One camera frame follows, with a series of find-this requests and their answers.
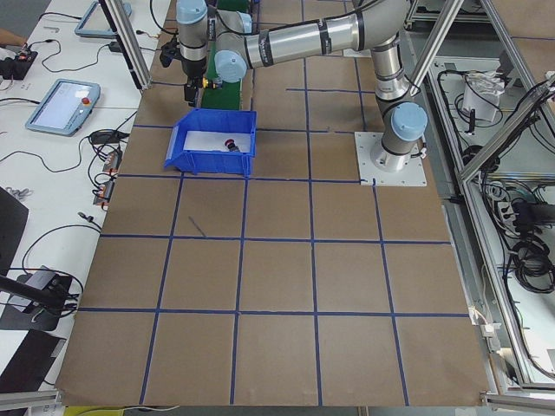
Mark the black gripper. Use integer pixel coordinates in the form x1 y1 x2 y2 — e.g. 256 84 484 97
183 75 204 107

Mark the red push button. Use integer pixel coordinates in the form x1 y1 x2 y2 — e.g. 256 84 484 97
225 139 240 153

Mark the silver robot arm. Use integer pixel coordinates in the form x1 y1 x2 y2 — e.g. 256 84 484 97
176 1 428 172

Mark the green conveyor belt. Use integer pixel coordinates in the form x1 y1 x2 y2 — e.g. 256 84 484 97
200 0 252 110

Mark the far blue storage bin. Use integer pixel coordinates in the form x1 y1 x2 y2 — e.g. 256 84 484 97
164 108 257 177

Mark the white foam pad far bin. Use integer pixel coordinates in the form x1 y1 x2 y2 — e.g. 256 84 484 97
183 130 253 153

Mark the upper teach pendant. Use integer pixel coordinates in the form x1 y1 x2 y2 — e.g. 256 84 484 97
74 1 115 39

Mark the teach pendant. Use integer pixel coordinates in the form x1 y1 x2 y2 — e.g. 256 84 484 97
25 79 101 136
74 1 115 39

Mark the lower teach pendant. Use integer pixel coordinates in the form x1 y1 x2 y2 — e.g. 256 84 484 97
25 79 101 136

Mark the aluminium frame post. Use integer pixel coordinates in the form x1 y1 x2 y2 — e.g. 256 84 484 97
99 0 152 91

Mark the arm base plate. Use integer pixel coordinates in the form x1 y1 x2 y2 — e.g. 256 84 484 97
355 132 428 187

